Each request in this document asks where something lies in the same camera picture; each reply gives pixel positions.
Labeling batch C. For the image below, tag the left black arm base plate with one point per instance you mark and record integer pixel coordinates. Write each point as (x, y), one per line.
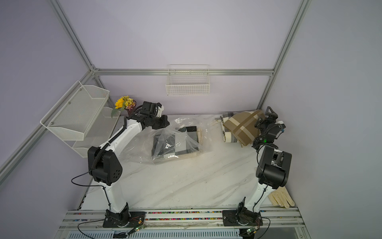
(123, 220)

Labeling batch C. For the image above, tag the black cream checked scarf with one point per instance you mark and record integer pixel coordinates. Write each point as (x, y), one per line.
(170, 144)

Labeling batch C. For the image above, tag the cream plaid scarf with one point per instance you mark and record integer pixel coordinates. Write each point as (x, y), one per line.
(228, 137)

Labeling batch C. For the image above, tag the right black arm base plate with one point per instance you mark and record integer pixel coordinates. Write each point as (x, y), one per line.
(244, 218)

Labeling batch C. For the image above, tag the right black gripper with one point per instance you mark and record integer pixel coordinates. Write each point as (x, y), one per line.
(272, 122)

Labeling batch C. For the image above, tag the tan plaid scarf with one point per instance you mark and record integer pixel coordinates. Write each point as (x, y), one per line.
(243, 126)

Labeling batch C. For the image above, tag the purple ribbed glass vase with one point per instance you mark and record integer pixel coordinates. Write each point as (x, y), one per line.
(130, 109)

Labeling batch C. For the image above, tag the aluminium front rail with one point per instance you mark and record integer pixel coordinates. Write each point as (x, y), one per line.
(183, 219)

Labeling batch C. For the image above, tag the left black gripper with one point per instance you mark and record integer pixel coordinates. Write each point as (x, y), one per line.
(164, 122)

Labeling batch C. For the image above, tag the white wire wall basket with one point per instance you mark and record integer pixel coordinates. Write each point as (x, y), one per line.
(188, 80)

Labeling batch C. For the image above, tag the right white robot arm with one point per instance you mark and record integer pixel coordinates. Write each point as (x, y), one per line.
(274, 164)

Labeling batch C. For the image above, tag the yellow flower bouquet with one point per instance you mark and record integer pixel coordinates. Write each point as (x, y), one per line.
(121, 104)

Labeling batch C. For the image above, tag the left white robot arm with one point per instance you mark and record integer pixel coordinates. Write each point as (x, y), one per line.
(103, 160)

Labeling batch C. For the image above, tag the clear plastic vacuum bag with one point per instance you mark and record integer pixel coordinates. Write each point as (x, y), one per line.
(139, 149)

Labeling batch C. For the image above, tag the white two-tier mesh shelf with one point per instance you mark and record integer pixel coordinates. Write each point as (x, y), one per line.
(81, 118)

